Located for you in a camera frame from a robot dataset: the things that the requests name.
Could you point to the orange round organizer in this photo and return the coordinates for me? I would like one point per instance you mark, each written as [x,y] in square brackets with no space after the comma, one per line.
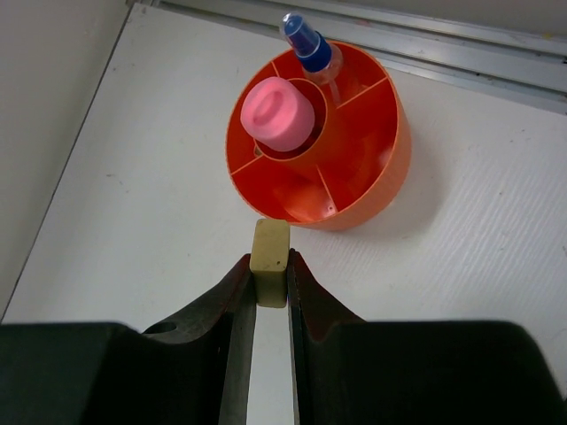
[352,167]

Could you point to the blue spray bottle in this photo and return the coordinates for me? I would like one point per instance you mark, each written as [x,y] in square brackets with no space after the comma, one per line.
[322,62]

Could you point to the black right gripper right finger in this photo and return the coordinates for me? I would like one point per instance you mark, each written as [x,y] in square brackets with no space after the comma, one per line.
[347,370]

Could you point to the yellow eraser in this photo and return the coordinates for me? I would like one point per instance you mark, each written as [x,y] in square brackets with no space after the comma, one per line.
[269,260]

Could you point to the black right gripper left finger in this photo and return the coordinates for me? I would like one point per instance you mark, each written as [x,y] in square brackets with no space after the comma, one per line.
[191,368]

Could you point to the aluminium side rail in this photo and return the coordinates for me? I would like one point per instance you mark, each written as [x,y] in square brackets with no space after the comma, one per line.
[525,69]

